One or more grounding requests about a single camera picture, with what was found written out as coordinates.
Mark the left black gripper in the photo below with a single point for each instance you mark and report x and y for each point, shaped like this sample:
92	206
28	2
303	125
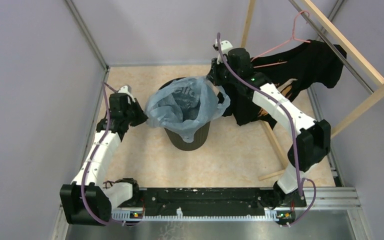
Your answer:
142	116

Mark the light blue plastic trash bag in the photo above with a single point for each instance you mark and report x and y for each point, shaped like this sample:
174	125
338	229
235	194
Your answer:
185	105

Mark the metal clothes rail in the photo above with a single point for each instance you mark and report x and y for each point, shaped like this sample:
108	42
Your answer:
350	49

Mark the black printed t-shirt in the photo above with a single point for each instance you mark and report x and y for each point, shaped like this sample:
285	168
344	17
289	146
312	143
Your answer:
291	72

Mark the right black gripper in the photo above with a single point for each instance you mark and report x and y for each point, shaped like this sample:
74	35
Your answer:
213	74

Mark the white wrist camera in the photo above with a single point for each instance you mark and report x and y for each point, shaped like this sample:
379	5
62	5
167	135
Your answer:
225	47
127	90

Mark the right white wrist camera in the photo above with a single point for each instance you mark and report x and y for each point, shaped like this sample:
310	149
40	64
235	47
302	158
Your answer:
225	47

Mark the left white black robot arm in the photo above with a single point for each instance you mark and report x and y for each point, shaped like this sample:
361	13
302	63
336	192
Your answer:
84	200

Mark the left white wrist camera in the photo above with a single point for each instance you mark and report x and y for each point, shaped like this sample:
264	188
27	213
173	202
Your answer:
127	90

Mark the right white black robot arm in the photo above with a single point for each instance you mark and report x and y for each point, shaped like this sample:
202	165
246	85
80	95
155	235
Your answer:
232	70

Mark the grey cable duct rail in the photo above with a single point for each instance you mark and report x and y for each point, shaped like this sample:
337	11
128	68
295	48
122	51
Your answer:
121	214

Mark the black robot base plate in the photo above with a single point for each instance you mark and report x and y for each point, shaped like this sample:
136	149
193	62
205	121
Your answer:
208	202

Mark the wooden clothes rack frame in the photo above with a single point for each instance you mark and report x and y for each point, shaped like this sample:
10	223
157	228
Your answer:
358	150

